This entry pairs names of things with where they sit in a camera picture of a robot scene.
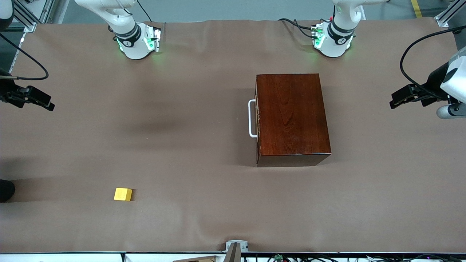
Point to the yellow wooden block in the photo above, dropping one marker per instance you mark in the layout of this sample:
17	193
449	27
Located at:
122	194

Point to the black caster wheel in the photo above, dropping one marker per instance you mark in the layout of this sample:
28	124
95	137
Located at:
457	31

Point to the aluminium frame profile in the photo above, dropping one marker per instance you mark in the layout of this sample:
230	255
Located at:
27	20
446	16

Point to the dark wooden drawer cabinet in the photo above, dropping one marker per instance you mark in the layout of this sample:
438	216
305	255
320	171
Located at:
291	116

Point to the white table edge rail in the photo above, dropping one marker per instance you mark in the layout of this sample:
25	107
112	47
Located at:
72	257

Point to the wooden strut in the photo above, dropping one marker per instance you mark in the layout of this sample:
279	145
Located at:
234	254

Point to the grey metal bracket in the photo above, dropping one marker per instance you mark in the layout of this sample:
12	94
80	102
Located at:
244	247

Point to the yellow floor tape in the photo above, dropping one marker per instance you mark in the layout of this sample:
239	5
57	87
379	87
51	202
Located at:
417	9

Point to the brown table cover mat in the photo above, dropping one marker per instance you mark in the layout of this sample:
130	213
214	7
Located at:
182	203

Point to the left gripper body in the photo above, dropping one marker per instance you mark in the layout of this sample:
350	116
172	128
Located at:
433	84

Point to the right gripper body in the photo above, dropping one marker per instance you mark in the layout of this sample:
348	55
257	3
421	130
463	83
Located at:
7	91

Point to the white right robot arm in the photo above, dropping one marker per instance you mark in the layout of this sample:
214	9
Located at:
134	43

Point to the flat wooden board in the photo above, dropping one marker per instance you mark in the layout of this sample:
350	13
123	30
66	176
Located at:
196	259

